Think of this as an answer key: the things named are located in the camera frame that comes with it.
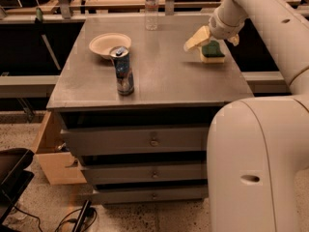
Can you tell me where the clear plastic water bottle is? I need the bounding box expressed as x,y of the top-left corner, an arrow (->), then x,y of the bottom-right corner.
145,0 -> 159,30

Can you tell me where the black chair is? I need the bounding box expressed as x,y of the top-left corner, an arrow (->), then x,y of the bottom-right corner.
0,148 -> 34,224

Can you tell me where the light wooden box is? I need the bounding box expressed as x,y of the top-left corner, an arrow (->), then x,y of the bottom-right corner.
33,111 -> 86,185

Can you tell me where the green and yellow sponge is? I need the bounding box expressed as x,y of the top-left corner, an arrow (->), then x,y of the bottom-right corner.
200,41 -> 225,64

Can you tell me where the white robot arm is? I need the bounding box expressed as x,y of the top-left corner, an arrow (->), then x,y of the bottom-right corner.
184,0 -> 309,232

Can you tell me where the grey drawer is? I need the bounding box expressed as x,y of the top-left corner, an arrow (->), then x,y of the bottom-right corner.
79,161 -> 207,185
92,186 -> 208,204
61,127 -> 209,156

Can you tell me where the grey drawer cabinet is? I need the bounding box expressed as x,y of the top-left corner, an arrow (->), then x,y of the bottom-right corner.
47,14 -> 252,202

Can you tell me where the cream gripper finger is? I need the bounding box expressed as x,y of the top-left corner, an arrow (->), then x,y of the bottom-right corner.
228,34 -> 239,46
183,25 -> 211,51

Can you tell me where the middle grey drawer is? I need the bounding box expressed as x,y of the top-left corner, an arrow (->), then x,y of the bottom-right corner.
79,161 -> 207,185

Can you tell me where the top grey drawer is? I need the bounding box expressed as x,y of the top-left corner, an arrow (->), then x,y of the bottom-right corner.
61,127 -> 209,156

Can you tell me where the blue drink can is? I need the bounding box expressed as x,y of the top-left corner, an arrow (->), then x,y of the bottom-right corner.
110,46 -> 134,96

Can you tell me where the white paper bowl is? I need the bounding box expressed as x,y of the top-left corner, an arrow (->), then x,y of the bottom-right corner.
89,33 -> 131,59

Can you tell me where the bottom grey drawer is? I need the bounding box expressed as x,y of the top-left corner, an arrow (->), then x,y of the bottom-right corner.
92,186 -> 208,204

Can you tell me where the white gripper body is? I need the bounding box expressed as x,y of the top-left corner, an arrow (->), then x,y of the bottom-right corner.
209,7 -> 245,40

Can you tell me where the black floor cable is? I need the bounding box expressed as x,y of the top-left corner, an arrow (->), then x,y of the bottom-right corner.
13,199 -> 98,232

